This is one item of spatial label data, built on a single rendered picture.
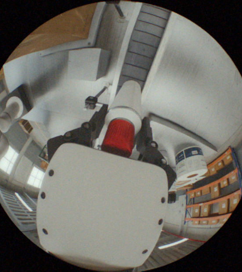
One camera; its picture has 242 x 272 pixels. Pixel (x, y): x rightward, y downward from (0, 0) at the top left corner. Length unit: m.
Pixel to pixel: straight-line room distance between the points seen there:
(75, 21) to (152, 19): 0.19
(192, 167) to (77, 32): 0.67
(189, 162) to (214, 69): 0.45
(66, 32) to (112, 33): 0.15
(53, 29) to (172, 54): 0.32
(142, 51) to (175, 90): 0.19
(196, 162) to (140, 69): 0.47
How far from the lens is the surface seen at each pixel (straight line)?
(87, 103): 0.24
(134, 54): 0.27
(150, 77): 0.24
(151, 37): 0.29
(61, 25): 0.26
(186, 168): 0.50
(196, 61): 0.39
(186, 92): 0.39
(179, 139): 0.46
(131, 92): 0.15
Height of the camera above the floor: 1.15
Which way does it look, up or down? 40 degrees down
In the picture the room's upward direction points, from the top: 166 degrees counter-clockwise
